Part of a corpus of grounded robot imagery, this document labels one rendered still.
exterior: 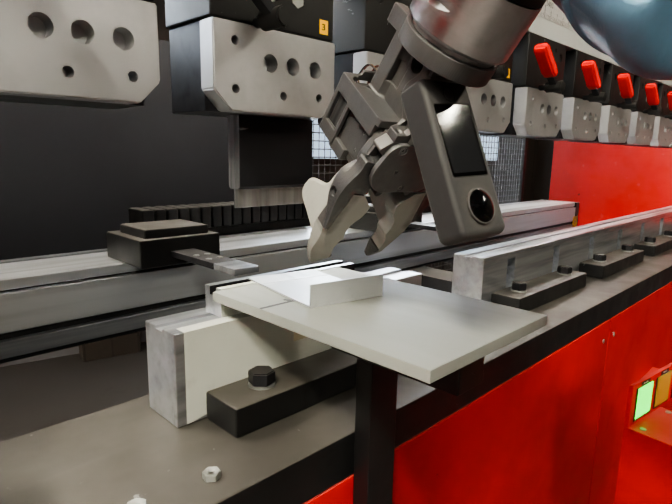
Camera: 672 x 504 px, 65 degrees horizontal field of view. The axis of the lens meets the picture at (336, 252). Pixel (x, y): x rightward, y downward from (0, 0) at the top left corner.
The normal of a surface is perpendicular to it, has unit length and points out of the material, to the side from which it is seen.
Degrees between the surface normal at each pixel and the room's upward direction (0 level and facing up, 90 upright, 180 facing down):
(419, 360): 0
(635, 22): 131
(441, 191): 93
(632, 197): 90
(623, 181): 90
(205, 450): 0
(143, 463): 0
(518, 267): 90
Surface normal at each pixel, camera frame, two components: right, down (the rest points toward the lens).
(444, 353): 0.02, -0.98
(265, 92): 0.71, 0.14
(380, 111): 0.39, -0.65
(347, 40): -0.71, 0.12
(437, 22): -0.62, 0.35
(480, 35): -0.06, 0.69
